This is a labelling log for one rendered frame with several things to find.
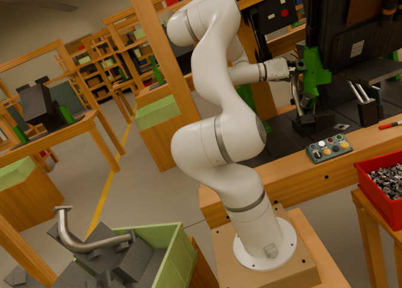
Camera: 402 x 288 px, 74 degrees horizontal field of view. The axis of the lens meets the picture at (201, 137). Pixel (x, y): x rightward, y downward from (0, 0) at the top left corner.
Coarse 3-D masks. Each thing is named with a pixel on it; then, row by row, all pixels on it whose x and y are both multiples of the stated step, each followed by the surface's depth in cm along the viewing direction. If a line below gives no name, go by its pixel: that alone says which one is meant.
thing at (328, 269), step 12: (288, 216) 93; (300, 216) 91; (300, 228) 87; (312, 228) 85; (312, 240) 81; (312, 252) 78; (324, 252) 77; (324, 264) 74; (324, 276) 71; (336, 276) 70
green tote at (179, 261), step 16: (160, 224) 98; (176, 224) 95; (144, 240) 104; (160, 240) 102; (176, 240) 90; (176, 256) 88; (192, 256) 97; (160, 272) 79; (176, 272) 86; (192, 272) 95
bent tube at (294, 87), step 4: (296, 60) 119; (300, 60) 119; (296, 64) 119; (300, 64) 121; (304, 64) 118; (296, 68) 121; (300, 68) 118; (304, 68) 118; (296, 76) 125; (292, 80) 128; (296, 80) 127; (292, 84) 129; (296, 84) 128; (292, 88) 129; (296, 88) 128; (292, 92) 129; (296, 92) 128; (296, 96) 127; (296, 100) 127; (300, 100) 127; (296, 104) 126; (300, 108) 124; (300, 112) 124; (304, 112) 124
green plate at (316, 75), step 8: (304, 48) 117; (312, 48) 110; (304, 56) 118; (312, 56) 111; (312, 64) 112; (320, 64) 111; (304, 72) 120; (312, 72) 112; (320, 72) 113; (328, 72) 113; (304, 80) 121; (312, 80) 114; (320, 80) 114; (328, 80) 114; (304, 88) 123
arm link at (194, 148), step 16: (192, 128) 63; (208, 128) 60; (176, 144) 63; (192, 144) 61; (208, 144) 59; (176, 160) 64; (192, 160) 62; (208, 160) 61; (224, 160) 61; (192, 176) 64; (208, 176) 65; (224, 176) 66; (240, 176) 66; (256, 176) 67; (224, 192) 65; (240, 192) 64; (256, 192) 66; (240, 208) 66
